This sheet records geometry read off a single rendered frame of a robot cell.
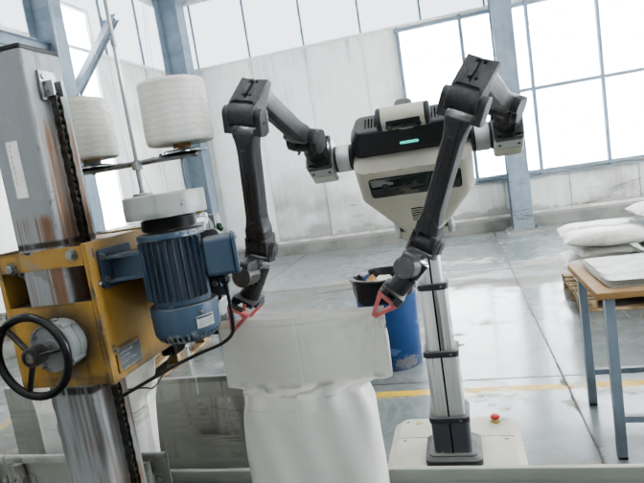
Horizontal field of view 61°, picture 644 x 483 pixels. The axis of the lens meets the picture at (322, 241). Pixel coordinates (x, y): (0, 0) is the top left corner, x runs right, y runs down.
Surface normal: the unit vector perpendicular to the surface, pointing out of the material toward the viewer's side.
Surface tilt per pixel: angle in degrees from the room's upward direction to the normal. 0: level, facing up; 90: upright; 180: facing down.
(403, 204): 130
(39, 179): 90
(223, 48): 90
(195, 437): 90
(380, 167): 40
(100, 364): 90
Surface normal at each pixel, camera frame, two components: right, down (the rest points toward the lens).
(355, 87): -0.23, 0.16
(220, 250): 0.18, 0.10
